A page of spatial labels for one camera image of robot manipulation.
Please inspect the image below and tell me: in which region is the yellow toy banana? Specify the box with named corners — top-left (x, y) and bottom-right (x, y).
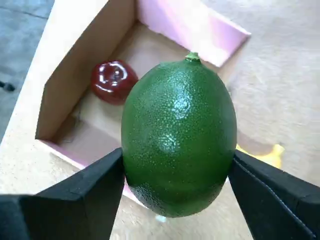
top-left (236, 143), bottom-right (286, 170)

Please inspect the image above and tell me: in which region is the pink cardboard box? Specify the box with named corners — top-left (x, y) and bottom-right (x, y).
top-left (34, 0), bottom-right (252, 201)

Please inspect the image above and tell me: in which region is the round green toy fruit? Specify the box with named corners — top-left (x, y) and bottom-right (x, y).
top-left (120, 51), bottom-right (238, 218)

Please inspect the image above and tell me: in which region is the dark red toy fruit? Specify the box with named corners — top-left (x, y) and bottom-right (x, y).
top-left (90, 59), bottom-right (139, 106)

